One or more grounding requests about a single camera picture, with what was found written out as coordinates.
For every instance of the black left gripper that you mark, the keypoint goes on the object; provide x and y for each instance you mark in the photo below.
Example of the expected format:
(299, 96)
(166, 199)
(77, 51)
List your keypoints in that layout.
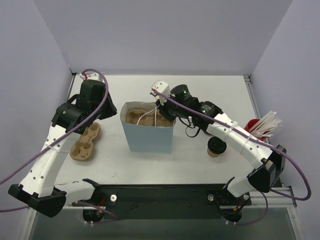
(110, 106)

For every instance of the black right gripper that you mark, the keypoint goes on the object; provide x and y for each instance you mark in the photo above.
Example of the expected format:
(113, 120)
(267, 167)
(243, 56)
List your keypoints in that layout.
(164, 111)

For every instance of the brown cardboard cup carrier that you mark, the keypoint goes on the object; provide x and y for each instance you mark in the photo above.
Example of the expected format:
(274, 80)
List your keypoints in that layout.
(151, 118)
(83, 149)

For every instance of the light blue paper bag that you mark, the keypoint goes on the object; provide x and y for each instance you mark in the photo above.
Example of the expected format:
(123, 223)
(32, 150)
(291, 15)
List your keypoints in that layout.
(147, 139)

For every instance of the black plastic cup lid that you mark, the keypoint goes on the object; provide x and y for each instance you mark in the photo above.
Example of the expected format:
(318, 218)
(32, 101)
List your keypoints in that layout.
(216, 143)

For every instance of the brown paper coffee cup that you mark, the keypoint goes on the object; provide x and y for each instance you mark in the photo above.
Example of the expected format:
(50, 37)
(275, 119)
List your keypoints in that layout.
(213, 152)

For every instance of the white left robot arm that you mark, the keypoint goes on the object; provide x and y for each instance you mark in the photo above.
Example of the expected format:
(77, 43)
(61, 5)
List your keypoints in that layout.
(70, 120)

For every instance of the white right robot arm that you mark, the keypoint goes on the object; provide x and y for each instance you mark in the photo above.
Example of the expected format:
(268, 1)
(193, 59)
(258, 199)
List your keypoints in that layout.
(267, 164)

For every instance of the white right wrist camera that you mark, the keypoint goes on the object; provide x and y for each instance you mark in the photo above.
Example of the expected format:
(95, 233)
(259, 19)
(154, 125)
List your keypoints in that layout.
(161, 87)

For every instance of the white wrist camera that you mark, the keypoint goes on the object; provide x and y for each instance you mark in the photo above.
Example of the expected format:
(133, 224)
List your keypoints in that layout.
(161, 87)
(91, 76)

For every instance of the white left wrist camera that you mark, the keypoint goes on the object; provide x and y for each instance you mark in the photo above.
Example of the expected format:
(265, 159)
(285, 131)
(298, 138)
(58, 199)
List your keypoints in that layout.
(91, 76)

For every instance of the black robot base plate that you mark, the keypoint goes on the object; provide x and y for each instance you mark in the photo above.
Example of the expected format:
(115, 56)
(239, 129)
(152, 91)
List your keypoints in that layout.
(162, 202)

